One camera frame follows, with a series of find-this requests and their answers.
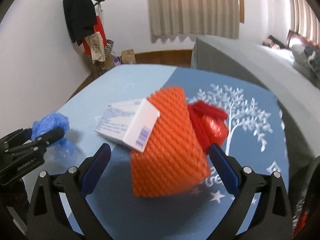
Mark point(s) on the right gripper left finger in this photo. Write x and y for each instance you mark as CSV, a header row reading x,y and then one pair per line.
x,y
47,218

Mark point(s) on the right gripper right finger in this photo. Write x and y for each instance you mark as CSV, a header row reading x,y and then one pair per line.
x,y
272,218

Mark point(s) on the blue plastic glove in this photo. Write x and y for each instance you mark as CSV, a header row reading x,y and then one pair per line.
x,y
52,129

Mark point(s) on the orange foam net large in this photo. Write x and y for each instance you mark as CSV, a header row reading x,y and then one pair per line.
x,y
173,160

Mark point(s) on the red plastic bag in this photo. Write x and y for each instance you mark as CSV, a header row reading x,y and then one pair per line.
x,y
209,124

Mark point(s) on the white cardboard box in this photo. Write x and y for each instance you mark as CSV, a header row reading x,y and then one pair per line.
x,y
129,123

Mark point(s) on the black trash bin with liner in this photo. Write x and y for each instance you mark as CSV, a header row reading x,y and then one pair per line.
x,y
304,200

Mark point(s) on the wooden coat rack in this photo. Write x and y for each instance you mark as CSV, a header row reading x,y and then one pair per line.
x,y
99,68

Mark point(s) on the beige tote bag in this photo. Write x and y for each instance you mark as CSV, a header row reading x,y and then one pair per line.
x,y
96,46

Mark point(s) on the striped basket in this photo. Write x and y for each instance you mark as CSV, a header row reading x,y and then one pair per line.
x,y
108,47

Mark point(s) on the bed with grey sheet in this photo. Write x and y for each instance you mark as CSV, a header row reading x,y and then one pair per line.
x,y
298,97

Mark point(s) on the brown paper bag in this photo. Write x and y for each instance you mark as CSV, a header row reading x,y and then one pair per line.
x,y
128,57

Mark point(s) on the red hanging bag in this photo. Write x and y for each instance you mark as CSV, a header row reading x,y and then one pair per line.
x,y
97,27

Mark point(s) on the grey folded quilt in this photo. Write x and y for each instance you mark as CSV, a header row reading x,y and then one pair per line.
x,y
300,64

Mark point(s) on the black hanging coat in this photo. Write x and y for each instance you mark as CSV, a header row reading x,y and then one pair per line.
x,y
80,18

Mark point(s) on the dark grey towel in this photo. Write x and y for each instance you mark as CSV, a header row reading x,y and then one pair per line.
x,y
313,59

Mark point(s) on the black bag beside bed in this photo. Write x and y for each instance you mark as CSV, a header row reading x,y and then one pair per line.
x,y
273,43

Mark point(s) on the red wooden headboard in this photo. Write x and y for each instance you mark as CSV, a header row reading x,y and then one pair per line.
x,y
296,38

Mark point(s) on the beige right curtain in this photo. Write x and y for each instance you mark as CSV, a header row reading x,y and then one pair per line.
x,y
304,20

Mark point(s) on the beige curtain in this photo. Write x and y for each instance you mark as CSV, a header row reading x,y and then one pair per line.
x,y
304,20
195,17

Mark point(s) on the beige left curtain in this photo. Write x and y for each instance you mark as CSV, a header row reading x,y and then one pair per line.
x,y
195,17

